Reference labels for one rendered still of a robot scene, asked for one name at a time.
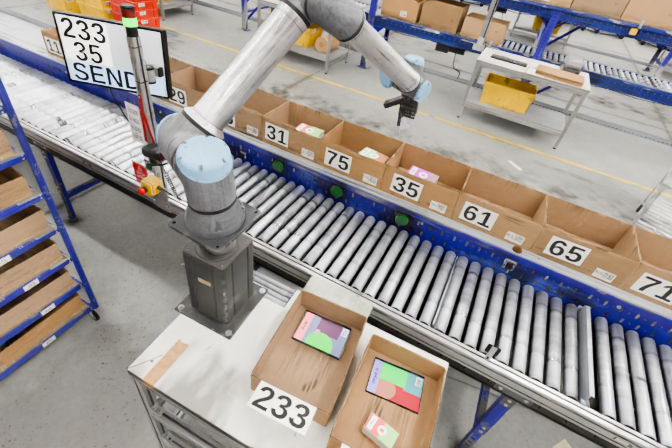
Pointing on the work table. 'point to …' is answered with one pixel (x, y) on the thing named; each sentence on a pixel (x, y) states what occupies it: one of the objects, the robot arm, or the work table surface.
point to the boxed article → (379, 432)
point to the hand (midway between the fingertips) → (398, 128)
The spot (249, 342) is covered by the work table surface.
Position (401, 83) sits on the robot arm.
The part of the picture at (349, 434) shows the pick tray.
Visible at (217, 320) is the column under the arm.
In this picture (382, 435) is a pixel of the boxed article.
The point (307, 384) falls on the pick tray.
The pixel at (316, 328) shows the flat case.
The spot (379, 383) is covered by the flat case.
